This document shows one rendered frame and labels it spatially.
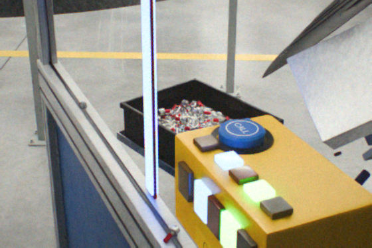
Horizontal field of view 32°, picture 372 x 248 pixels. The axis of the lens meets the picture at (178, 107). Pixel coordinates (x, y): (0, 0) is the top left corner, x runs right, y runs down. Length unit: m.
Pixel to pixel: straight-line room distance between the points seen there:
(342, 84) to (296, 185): 0.40
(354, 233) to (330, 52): 0.44
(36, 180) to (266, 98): 1.24
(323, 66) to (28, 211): 1.67
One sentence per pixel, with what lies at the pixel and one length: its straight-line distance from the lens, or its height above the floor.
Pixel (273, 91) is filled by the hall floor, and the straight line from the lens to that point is 3.28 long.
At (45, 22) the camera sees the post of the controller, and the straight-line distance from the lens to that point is 1.29.
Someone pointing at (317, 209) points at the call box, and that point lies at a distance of 0.48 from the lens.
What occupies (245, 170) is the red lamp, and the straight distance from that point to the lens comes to 0.51.
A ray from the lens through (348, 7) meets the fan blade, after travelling 1.03.
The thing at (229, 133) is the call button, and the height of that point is 1.08.
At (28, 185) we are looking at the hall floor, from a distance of 2.55.
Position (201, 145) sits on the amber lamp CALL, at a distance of 0.54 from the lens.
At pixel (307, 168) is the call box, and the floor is 1.07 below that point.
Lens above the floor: 1.34
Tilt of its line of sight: 26 degrees down
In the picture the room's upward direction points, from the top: straight up
